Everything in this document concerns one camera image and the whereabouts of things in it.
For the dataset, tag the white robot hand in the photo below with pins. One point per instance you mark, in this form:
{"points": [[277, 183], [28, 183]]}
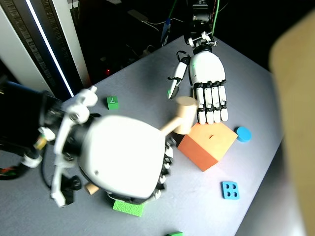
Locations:
{"points": [[206, 71], [123, 157]]}

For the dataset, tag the large orange cube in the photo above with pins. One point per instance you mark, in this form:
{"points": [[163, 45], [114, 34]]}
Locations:
{"points": [[204, 147]]}

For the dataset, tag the grey table cloth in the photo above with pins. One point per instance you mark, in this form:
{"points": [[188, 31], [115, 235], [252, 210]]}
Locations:
{"points": [[246, 86]]}

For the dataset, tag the textured green cube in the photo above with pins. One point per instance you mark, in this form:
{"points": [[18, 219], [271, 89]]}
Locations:
{"points": [[128, 207]]}

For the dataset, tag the small green letter cube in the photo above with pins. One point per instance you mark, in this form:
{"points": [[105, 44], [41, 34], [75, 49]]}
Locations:
{"points": [[112, 103]]}

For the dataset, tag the blue connector tag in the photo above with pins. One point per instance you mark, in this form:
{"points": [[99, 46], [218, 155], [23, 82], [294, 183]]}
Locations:
{"points": [[167, 25]]}

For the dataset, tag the blue cylinder block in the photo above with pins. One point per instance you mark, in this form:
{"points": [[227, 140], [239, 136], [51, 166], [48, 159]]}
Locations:
{"points": [[243, 134]]}

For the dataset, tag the plain green block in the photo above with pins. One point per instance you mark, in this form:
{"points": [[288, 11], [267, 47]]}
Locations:
{"points": [[175, 234]]}

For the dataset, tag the tan foreground panel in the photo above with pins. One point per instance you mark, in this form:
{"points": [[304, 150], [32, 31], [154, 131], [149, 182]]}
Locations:
{"points": [[297, 123]]}

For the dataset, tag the blue square block with holes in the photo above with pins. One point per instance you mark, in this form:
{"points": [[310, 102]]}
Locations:
{"points": [[230, 195]]}

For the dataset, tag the white column with light strip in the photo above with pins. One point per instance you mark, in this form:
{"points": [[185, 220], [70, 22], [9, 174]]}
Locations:
{"points": [[69, 37]]}

